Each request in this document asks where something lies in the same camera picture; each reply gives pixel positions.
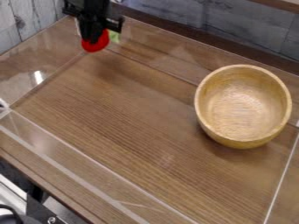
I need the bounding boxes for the red felt strawberry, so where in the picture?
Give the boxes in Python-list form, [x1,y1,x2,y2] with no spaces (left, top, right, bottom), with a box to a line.
[80,29,120,53]

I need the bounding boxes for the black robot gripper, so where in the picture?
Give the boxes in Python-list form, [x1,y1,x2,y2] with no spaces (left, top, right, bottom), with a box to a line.
[61,0,124,44]

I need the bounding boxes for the clear acrylic tray wall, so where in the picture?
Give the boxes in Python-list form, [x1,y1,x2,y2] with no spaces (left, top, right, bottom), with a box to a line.
[0,11,299,224]

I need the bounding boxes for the light wooden bowl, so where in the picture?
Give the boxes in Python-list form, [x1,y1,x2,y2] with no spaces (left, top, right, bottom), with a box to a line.
[193,64,292,149]

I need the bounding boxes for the black cable bottom left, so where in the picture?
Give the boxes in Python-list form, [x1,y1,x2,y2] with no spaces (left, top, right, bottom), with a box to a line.
[0,204,24,224]

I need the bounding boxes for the black metal table bracket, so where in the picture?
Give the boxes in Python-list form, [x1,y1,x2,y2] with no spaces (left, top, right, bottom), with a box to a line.
[25,194,68,224]

